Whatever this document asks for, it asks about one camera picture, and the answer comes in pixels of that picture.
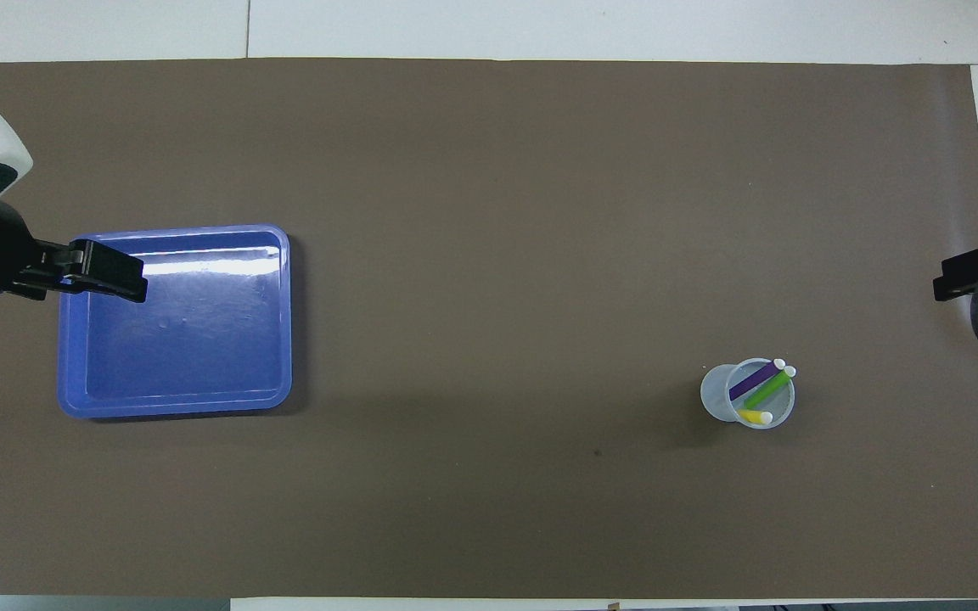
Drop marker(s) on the yellow marker pen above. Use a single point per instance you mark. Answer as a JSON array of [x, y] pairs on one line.
[[755, 417]]

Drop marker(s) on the purple marker pen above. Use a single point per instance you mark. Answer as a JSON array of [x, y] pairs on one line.
[[752, 382]]

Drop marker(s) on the blue plastic tray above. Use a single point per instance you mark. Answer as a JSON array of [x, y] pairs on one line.
[[200, 356]]

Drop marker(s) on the translucent plastic cup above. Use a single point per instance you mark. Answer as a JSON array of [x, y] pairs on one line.
[[714, 399]]

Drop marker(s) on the brown table mat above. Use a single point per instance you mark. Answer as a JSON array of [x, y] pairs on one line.
[[497, 255]]

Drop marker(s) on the green marker pen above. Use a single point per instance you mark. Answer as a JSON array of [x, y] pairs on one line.
[[767, 392]]

